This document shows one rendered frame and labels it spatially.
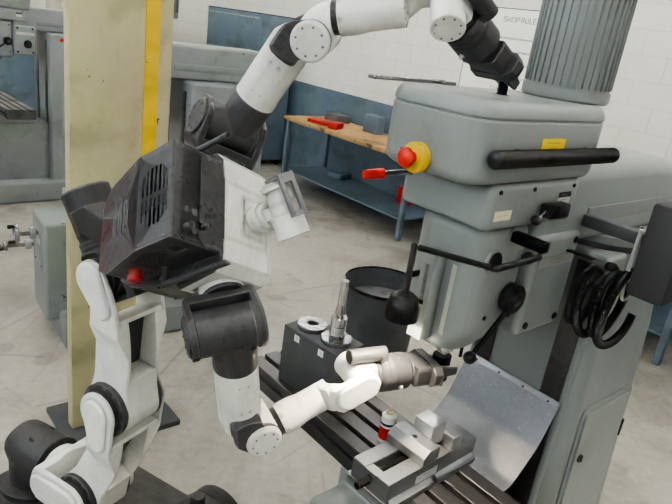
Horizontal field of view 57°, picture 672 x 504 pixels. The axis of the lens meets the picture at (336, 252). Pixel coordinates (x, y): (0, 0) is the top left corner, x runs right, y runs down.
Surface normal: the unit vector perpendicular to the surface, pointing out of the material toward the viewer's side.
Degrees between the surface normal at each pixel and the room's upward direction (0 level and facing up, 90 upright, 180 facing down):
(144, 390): 80
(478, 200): 90
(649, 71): 90
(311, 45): 100
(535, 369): 90
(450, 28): 134
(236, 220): 58
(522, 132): 90
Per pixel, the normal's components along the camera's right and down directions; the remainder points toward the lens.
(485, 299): 0.63, 0.35
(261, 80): -0.20, 0.47
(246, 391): 0.46, 0.48
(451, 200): -0.76, 0.12
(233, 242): 0.80, -0.26
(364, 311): -0.52, 0.29
